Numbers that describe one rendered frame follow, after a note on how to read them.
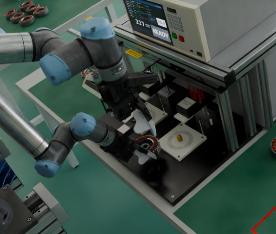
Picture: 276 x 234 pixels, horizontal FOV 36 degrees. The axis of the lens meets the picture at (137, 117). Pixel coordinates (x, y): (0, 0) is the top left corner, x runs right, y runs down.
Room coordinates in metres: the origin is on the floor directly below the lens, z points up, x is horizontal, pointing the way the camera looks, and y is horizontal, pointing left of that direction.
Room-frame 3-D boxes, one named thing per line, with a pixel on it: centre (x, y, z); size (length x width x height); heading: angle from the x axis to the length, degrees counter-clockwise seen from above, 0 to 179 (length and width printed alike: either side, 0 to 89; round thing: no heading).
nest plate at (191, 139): (1.22, -0.12, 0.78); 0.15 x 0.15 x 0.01; 24
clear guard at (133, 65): (1.46, -0.03, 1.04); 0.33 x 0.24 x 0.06; 114
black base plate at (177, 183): (1.34, -0.09, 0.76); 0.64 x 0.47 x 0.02; 24
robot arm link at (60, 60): (0.92, 0.12, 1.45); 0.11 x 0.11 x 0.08; 17
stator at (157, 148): (1.19, 0.01, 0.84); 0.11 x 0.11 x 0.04
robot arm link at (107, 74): (0.93, 0.02, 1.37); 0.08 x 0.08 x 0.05
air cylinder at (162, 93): (1.50, -0.16, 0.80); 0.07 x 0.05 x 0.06; 24
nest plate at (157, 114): (1.44, -0.03, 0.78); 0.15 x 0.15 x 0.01; 24
